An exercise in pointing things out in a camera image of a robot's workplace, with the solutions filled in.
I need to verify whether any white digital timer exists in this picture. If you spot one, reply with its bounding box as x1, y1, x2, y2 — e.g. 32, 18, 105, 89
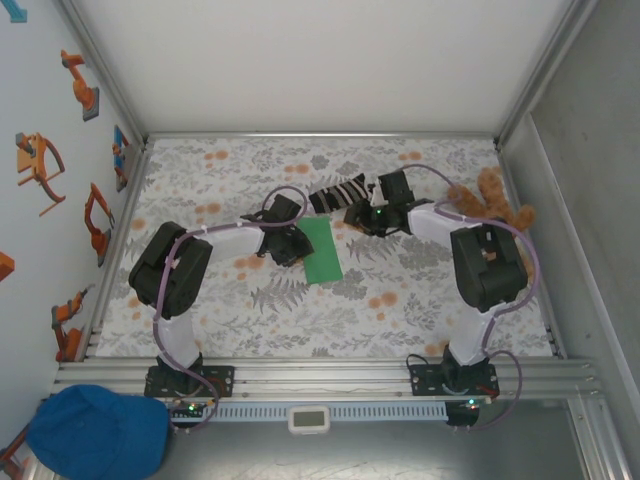
287, 405, 331, 436

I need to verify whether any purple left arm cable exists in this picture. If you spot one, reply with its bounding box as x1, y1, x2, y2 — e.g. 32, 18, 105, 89
152, 185, 309, 436

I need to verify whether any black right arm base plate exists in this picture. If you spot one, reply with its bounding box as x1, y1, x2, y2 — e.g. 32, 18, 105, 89
409, 363, 499, 399

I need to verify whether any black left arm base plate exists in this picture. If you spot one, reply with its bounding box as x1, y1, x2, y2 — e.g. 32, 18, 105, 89
144, 364, 236, 399

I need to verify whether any blue orange machine sticker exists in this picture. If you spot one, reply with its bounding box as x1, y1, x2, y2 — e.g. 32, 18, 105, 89
112, 124, 132, 193

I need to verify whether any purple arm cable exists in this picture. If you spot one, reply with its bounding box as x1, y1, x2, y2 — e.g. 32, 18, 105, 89
399, 163, 544, 434
152, 185, 309, 436

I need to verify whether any black white striped sock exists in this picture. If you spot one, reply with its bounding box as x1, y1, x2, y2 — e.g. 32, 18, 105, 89
308, 172, 374, 215

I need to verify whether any wide aluminium frame rail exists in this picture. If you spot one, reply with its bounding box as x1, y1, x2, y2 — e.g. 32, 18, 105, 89
53, 355, 601, 401

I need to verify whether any aluminium side frame rail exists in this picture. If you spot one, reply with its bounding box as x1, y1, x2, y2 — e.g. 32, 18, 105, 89
495, 142, 567, 360
82, 142, 152, 362

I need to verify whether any thin aluminium frame rail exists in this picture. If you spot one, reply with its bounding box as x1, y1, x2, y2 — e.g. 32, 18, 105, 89
144, 131, 501, 142

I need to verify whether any orange claw gripper sticker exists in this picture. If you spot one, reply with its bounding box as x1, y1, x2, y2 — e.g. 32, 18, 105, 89
14, 132, 67, 217

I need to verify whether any aluminium frame post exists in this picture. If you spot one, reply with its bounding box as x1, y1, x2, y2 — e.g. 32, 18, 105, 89
54, 0, 151, 146
493, 0, 601, 147

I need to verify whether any blue baseball cap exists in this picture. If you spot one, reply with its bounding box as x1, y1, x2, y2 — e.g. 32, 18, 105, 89
25, 383, 174, 479

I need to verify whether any green circuit board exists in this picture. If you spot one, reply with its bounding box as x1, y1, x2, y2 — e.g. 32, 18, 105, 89
171, 399, 211, 419
447, 398, 489, 427

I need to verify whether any brown plush toy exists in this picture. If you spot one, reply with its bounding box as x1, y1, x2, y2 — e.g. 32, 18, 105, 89
446, 167, 537, 274

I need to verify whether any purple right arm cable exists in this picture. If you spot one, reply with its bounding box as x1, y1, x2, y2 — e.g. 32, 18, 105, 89
399, 163, 544, 434

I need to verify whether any slotted white cable duct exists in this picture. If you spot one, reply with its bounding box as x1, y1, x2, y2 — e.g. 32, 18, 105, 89
207, 403, 449, 422

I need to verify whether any green cloth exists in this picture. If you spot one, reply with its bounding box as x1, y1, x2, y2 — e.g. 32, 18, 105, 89
297, 215, 344, 285

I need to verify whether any orange grey wall sticker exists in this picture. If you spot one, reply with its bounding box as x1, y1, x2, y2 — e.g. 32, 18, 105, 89
0, 427, 29, 479

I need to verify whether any floral patterned tablecloth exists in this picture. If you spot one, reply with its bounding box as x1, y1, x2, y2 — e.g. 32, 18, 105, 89
94, 137, 556, 359

